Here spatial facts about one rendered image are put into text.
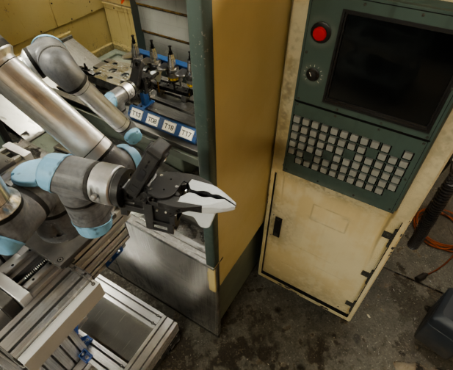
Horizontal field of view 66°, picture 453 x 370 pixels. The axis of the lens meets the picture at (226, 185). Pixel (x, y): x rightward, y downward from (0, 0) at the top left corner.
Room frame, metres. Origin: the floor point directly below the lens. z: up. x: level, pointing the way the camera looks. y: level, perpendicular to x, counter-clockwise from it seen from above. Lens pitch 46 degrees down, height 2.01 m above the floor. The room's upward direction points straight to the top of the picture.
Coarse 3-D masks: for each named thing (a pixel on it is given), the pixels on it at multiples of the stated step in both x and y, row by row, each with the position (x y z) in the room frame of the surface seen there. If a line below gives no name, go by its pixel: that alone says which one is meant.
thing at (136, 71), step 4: (136, 60) 1.49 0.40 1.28; (140, 60) 1.48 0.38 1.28; (136, 64) 1.47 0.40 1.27; (140, 64) 1.47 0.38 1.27; (144, 64) 1.49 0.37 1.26; (132, 68) 1.48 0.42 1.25; (136, 68) 1.47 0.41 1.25; (140, 68) 1.46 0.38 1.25; (132, 72) 1.47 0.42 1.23; (136, 72) 1.46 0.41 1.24; (140, 72) 1.46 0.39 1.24; (132, 76) 1.46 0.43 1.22; (136, 76) 1.45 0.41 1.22; (140, 76) 1.46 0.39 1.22; (132, 80) 1.45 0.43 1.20; (136, 80) 1.44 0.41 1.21; (140, 80) 1.46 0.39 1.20; (136, 84) 1.43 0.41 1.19
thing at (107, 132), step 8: (88, 120) 1.72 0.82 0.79; (104, 128) 1.65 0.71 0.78; (112, 136) 1.62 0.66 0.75; (120, 136) 1.59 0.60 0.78; (136, 144) 1.53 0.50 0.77; (144, 144) 1.49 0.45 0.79; (168, 160) 1.41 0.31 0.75; (176, 160) 1.38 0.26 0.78; (176, 168) 1.38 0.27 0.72; (184, 168) 1.37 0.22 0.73; (192, 168) 1.43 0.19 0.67
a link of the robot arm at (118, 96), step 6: (114, 90) 1.35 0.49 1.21; (120, 90) 1.36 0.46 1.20; (126, 90) 1.37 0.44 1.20; (108, 96) 1.31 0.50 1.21; (114, 96) 1.32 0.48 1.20; (120, 96) 1.34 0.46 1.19; (126, 96) 1.36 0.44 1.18; (114, 102) 1.30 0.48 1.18; (120, 102) 1.32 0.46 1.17; (120, 108) 1.32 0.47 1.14
